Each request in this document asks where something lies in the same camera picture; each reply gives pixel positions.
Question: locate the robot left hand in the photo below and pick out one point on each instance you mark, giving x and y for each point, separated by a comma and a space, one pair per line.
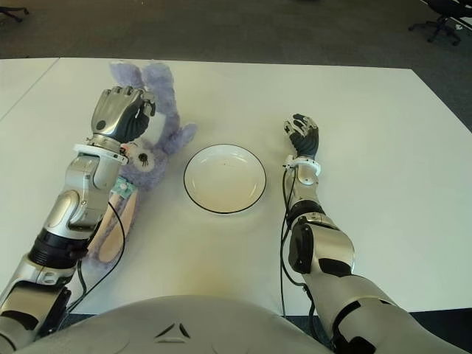
114, 110

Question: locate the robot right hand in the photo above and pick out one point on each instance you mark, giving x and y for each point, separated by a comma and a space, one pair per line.
308, 142

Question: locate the purple plush bunny doll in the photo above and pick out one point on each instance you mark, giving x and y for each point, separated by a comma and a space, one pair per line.
162, 147

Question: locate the robot left arm silver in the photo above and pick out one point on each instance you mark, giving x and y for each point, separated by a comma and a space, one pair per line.
81, 191

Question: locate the robot right arm silver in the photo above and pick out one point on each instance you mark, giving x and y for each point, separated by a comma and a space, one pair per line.
332, 247

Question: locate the white plate black rim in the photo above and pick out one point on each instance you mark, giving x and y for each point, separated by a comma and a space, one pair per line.
225, 180

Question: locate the black mesh office chair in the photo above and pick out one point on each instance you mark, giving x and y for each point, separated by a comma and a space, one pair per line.
439, 22

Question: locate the robot torso silver shell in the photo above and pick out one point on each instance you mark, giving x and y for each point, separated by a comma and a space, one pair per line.
221, 324

